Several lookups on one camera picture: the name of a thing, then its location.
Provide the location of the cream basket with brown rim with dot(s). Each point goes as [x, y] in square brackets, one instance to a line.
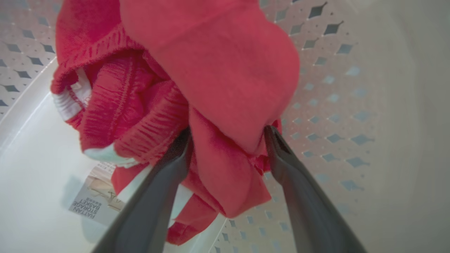
[351, 105]

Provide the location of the red and white garment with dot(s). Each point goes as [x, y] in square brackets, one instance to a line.
[211, 70]

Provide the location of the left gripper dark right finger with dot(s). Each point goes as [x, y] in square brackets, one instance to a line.
[309, 211]

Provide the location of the paper basket label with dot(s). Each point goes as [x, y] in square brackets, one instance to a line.
[89, 205]

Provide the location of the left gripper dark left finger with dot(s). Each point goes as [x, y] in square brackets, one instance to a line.
[151, 196]

